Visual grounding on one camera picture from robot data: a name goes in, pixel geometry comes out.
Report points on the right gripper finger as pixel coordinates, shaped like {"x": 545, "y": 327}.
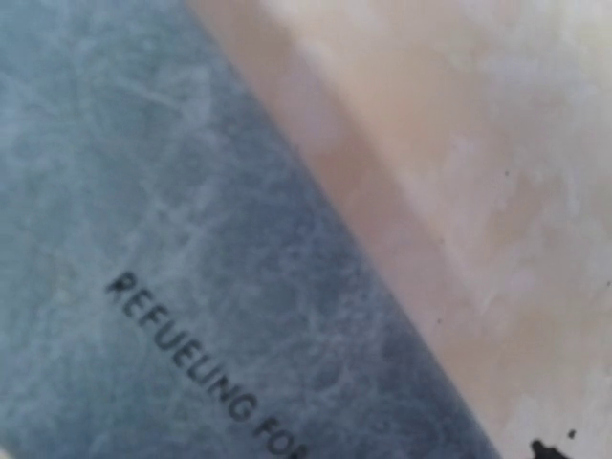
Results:
{"x": 554, "y": 449}

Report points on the grey green glasses case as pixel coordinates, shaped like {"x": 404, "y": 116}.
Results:
{"x": 173, "y": 282}

